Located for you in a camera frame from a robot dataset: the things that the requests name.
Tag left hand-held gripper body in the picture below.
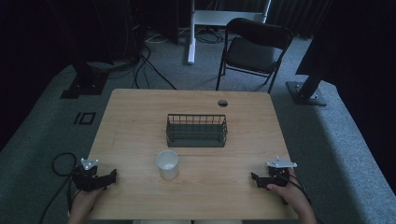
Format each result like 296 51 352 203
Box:
71 158 105 192

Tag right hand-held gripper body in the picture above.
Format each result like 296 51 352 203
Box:
266 156 298 189

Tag person's right hand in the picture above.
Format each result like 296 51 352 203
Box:
266 167 305 214

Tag person's left hand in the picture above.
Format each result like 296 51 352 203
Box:
70 186 105 219

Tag white cup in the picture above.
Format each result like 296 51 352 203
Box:
155 149 180 180

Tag black stand with square base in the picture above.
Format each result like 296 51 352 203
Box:
59 61 110 100

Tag black folding chair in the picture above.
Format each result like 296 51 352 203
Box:
215 17 294 94

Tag dark curtain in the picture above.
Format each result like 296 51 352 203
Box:
267 0 335 39

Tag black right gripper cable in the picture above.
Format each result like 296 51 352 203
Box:
274 171 313 206

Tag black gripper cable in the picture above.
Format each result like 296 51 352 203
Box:
38 151 78 224
274 171 313 206

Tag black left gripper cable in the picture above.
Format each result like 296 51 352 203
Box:
38 151 78 224

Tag dark wire basket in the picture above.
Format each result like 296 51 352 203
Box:
165 113 229 148

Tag black slanted stand with base plate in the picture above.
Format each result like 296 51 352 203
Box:
286 46 335 107

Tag black floor cables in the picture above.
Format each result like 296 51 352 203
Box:
106 43 178 91

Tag white floor cable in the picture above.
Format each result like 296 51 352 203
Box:
144 29 171 45

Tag white desk frame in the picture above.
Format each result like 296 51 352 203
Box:
187 0 273 65

